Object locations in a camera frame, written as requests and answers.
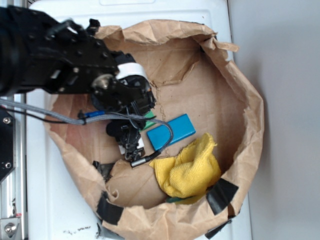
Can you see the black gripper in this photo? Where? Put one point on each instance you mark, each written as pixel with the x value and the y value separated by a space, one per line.
pixel 128 92

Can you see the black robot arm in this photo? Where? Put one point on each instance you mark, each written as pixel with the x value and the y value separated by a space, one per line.
pixel 38 52

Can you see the blue rectangular block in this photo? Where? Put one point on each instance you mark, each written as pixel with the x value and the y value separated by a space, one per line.
pixel 172 131

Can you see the brown paper bag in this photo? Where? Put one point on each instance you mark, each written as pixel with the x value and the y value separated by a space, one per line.
pixel 190 73

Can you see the yellow cloth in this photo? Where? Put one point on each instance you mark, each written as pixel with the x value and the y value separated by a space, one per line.
pixel 191 172

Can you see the black mounting plate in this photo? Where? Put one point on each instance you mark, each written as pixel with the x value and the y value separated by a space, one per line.
pixel 6 143

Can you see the yellow green sponge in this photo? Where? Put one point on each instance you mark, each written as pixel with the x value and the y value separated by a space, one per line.
pixel 184 201

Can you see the white plastic tray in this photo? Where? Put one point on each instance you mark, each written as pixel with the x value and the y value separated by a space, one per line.
pixel 56 209

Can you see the aluminium frame rail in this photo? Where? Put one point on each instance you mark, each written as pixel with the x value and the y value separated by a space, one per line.
pixel 13 190

